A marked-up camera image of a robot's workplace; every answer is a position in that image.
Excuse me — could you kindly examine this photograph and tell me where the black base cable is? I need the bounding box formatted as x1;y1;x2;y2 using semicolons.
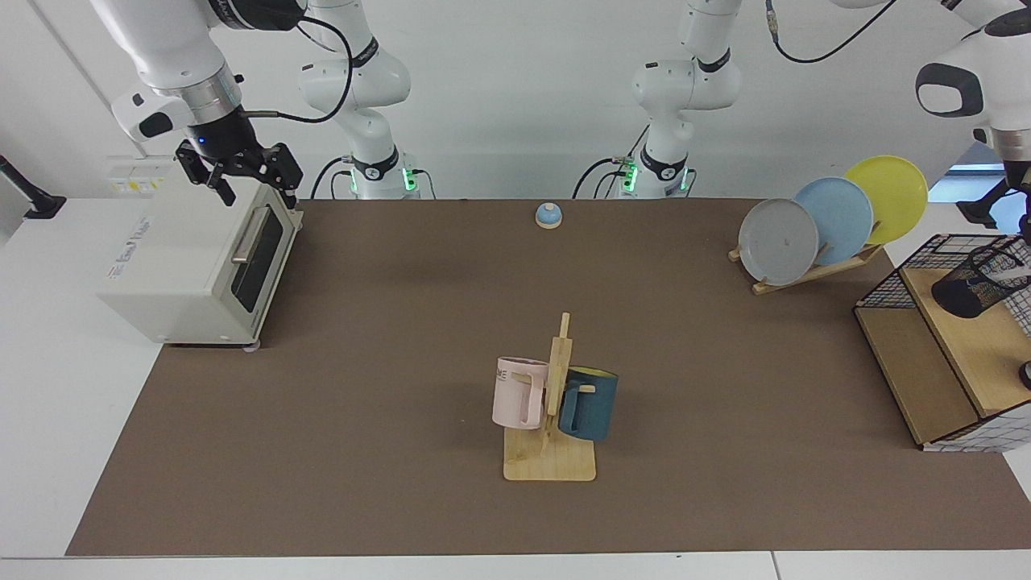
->
310;155;355;200
572;125;649;200

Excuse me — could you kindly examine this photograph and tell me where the pink cup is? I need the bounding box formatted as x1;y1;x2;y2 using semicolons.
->
492;356;550;431

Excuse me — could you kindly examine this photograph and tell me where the black mesh pen holder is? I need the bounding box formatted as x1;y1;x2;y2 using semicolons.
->
931;246;1031;320

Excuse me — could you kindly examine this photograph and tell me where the light blue plate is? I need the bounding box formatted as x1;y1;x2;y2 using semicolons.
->
793;177;874;267

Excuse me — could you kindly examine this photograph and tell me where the grey plate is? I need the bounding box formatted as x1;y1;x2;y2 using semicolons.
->
738;199;820;287

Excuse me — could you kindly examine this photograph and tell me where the pale toaster oven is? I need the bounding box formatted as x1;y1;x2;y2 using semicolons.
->
97;153;305;349

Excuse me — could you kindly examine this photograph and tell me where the brown table cloth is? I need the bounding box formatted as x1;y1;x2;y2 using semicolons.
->
66;199;1031;557

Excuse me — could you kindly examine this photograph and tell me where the wire basket with wooden floor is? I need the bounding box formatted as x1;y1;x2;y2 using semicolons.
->
854;234;1031;454

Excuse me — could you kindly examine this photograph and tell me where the wooden plate rack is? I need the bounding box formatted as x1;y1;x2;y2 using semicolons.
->
728;243;884;296

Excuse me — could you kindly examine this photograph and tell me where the dark teal cup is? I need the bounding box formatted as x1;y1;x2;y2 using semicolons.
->
557;367;619;443

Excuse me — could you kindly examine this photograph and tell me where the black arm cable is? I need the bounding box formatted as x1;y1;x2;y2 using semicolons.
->
765;0;899;64
240;14;357;124

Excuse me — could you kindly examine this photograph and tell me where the wooden cup stand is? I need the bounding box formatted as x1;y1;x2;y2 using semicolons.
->
503;313;598;483

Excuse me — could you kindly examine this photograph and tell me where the yellow plate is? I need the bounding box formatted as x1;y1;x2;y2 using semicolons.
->
843;155;930;246

